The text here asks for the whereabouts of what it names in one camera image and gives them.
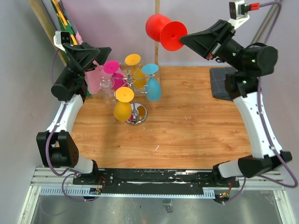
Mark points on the yellow wine glass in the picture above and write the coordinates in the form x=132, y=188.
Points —
x=122, y=109
x=138, y=77

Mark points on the clear wine glass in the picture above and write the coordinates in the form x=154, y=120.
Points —
x=106, y=85

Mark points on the blue plastic wine glass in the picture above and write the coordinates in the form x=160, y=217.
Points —
x=152, y=87

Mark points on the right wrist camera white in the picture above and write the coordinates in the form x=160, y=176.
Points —
x=238, y=11

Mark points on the yellow wine glass back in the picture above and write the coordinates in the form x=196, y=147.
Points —
x=138, y=77

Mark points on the pink shirt on hanger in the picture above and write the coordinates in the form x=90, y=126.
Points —
x=93, y=78

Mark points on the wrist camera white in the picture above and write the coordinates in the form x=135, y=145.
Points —
x=60, y=38
x=238, y=11

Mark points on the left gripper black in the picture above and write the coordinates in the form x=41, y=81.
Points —
x=83, y=55

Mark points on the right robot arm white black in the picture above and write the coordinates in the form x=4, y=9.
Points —
x=243, y=87

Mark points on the chrome wine glass rack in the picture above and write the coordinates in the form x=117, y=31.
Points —
x=139, y=111

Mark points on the pink plastic wine glass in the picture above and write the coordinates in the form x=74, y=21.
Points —
x=112, y=68

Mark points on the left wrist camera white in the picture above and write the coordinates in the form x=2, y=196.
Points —
x=60, y=38

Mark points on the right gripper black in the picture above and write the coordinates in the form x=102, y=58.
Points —
x=209, y=42

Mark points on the wooden clothes stand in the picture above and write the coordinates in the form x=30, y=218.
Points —
x=48, y=25

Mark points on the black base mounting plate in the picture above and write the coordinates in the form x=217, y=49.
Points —
x=153, y=182

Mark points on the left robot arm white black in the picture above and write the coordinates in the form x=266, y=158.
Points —
x=56, y=146

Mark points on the red plastic wine glass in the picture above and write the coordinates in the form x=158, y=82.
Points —
x=165, y=31

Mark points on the dark grey folded cloth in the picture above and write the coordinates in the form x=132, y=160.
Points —
x=217, y=80

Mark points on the yellow clothes hanger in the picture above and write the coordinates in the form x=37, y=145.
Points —
x=65, y=22

